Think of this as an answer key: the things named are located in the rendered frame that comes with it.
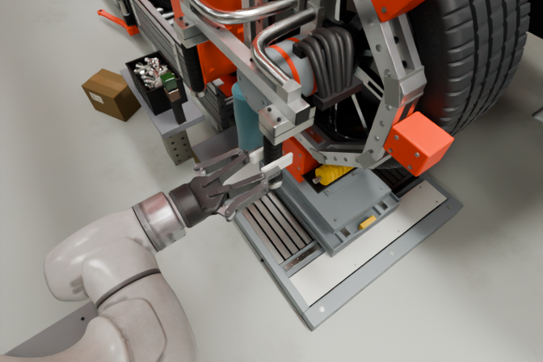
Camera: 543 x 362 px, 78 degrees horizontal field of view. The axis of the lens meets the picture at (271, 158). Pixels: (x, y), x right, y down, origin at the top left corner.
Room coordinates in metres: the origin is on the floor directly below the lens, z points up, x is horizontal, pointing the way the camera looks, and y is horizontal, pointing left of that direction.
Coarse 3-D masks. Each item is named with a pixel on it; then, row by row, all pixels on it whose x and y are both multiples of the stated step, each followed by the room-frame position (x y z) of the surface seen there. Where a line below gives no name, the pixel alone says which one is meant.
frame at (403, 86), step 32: (256, 0) 0.89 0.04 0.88; (256, 32) 0.89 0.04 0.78; (384, 32) 0.50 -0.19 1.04; (384, 64) 0.48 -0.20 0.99; (416, 64) 0.48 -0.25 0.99; (384, 96) 0.46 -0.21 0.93; (416, 96) 0.45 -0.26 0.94; (384, 128) 0.44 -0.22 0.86; (320, 160) 0.56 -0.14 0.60; (352, 160) 0.48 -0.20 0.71; (384, 160) 0.45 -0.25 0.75
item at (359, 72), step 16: (272, 0) 0.90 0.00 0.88; (272, 16) 0.90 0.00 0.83; (336, 16) 0.73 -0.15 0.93; (352, 16) 0.73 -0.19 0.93; (288, 32) 0.91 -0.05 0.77; (352, 32) 0.68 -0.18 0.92; (368, 48) 0.64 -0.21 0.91; (416, 48) 0.53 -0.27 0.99; (368, 64) 0.67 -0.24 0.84; (368, 80) 0.61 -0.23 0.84; (352, 96) 0.64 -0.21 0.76; (368, 96) 0.80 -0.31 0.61; (320, 112) 0.73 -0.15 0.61; (336, 112) 0.68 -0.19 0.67; (352, 112) 0.72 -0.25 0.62; (368, 112) 0.72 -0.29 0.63; (336, 128) 0.65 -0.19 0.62; (352, 128) 0.64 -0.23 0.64; (368, 128) 0.58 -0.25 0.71
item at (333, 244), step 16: (288, 192) 0.72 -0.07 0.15; (304, 208) 0.65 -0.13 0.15; (384, 208) 0.63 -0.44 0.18; (304, 224) 0.60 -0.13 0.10; (320, 224) 0.58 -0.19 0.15; (352, 224) 0.58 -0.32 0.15; (368, 224) 0.56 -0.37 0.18; (320, 240) 0.52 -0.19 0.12; (336, 240) 0.51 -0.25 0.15; (352, 240) 0.52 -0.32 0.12
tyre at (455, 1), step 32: (448, 0) 0.52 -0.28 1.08; (480, 0) 0.54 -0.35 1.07; (512, 0) 0.58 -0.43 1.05; (416, 32) 0.54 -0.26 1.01; (448, 32) 0.49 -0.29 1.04; (480, 32) 0.51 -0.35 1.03; (512, 32) 0.55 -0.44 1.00; (448, 64) 0.47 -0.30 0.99; (480, 64) 0.49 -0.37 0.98; (512, 64) 0.55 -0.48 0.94; (448, 96) 0.45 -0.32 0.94; (480, 96) 0.49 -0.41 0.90; (320, 128) 0.69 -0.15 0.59; (448, 128) 0.44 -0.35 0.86
